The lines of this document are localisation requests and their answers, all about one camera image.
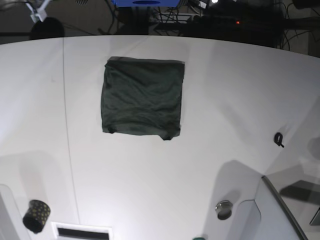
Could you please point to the dark green t-shirt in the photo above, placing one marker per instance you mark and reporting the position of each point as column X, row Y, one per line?
column 142, row 97

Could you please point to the blue bin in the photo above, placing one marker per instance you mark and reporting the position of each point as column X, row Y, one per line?
column 145, row 3

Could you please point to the white power strip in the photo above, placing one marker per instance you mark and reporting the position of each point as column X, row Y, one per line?
column 174, row 18

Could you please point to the black patterned cup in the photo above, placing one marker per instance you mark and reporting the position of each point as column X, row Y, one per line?
column 36, row 216

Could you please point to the round metal table grommet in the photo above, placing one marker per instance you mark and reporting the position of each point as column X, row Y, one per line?
column 223, row 209

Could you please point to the small black clip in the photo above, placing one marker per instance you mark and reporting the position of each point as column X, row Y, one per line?
column 278, row 139

